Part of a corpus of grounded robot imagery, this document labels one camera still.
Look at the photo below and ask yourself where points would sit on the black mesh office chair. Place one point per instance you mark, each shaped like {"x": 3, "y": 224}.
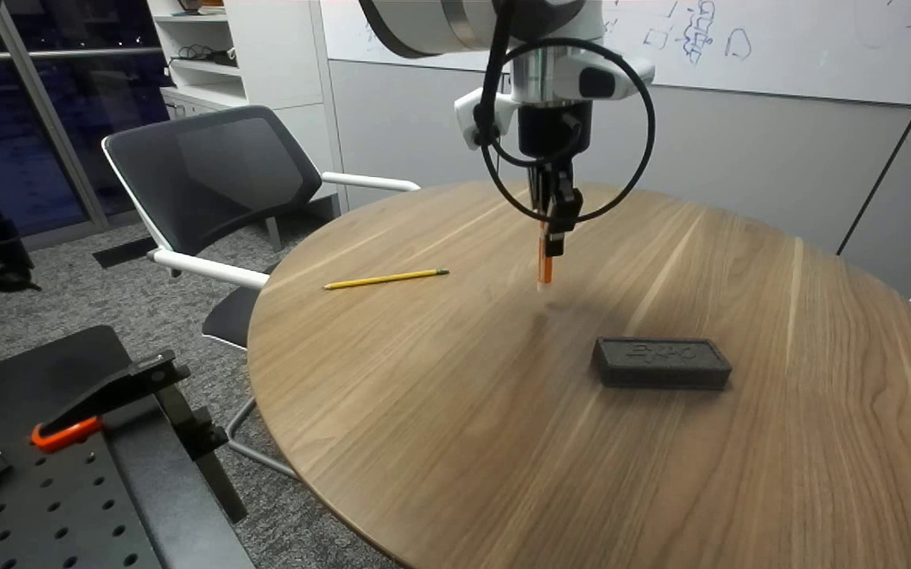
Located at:
{"x": 219, "y": 183}

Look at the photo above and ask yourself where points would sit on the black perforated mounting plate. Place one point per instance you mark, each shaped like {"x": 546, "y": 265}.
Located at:
{"x": 45, "y": 474}

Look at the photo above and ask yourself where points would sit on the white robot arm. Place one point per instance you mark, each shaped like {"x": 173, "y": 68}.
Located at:
{"x": 475, "y": 19}

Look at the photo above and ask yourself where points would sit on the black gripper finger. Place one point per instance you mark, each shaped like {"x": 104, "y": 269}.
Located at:
{"x": 536, "y": 189}
{"x": 565, "y": 207}

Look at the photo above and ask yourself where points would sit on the white shelving unit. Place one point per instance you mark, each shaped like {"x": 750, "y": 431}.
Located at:
{"x": 239, "y": 65}

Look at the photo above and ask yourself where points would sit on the black whiteboard eraser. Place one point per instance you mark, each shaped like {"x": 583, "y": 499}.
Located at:
{"x": 662, "y": 361}

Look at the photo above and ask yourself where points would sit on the white wall whiteboard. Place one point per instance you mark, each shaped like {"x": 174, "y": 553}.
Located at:
{"x": 792, "y": 49}

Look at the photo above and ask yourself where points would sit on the orange and white marker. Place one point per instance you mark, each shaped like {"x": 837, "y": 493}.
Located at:
{"x": 546, "y": 263}

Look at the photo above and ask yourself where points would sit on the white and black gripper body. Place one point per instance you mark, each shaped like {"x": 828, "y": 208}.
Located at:
{"x": 550, "y": 99}

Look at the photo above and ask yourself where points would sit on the yellow pencil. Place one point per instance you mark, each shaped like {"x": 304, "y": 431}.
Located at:
{"x": 388, "y": 280}

